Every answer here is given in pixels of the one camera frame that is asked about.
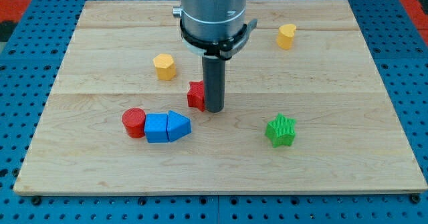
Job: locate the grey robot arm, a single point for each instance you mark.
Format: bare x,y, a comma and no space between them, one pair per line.
215,30

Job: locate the green star block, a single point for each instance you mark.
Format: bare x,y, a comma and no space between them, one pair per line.
280,131

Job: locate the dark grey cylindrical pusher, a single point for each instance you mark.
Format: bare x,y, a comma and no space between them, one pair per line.
214,83

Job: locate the yellow heart block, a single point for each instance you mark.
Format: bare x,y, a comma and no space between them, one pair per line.
285,36

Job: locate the wooden board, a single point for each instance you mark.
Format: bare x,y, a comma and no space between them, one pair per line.
348,137

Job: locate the yellow hexagon block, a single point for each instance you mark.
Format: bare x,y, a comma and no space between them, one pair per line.
165,66

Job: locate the red cylinder block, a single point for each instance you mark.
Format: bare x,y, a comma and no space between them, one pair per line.
133,120

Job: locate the blue triangle block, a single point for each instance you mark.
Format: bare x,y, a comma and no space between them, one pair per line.
178,126

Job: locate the blue cube block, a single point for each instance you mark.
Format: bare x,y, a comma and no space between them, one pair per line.
155,128

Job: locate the red star block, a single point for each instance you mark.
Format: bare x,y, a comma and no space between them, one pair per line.
196,96

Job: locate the black clamp ring mount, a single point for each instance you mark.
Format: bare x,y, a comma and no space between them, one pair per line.
223,50

